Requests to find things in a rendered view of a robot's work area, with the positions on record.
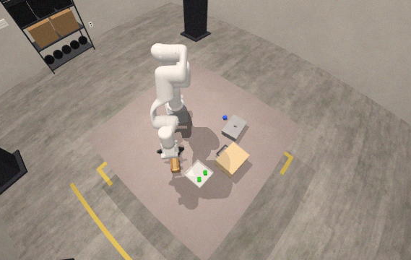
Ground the brown cardboard box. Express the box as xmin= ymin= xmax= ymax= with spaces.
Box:
xmin=170 ymin=158 xmax=180 ymax=173

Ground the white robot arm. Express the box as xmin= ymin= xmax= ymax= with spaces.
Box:
xmin=150 ymin=43 xmax=191 ymax=160

